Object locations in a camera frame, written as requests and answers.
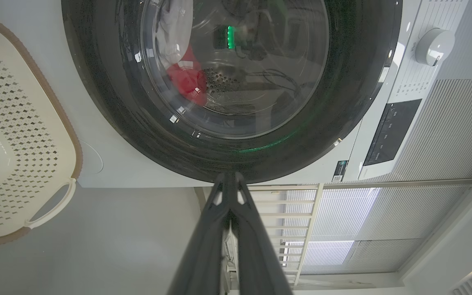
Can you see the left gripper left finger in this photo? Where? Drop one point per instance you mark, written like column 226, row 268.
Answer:
column 203, row 254

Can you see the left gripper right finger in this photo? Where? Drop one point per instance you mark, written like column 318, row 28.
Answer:
column 256, row 258

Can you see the black round glass washer door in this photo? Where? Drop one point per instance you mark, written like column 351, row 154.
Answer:
column 137, row 135

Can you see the red garment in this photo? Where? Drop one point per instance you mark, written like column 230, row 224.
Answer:
column 187, row 82

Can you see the white garment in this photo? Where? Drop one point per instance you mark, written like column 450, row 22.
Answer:
column 174, row 32

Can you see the white front-load washing machine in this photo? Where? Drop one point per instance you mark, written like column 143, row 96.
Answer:
column 260, row 180

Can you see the stainless steel washing machine drum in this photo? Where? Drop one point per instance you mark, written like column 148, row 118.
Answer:
column 219, row 82

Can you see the black washing machine control panel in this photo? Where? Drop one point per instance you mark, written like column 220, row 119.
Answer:
column 391, row 131

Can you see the cream perforated basket brown rim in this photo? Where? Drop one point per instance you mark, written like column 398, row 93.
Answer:
column 14, row 123

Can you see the white control dial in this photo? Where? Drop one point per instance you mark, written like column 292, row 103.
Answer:
column 434, row 46

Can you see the small black QR sticker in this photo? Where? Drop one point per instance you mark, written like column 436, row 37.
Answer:
column 339, row 171

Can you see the cream window frame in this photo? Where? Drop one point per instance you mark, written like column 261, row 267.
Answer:
column 314, row 213

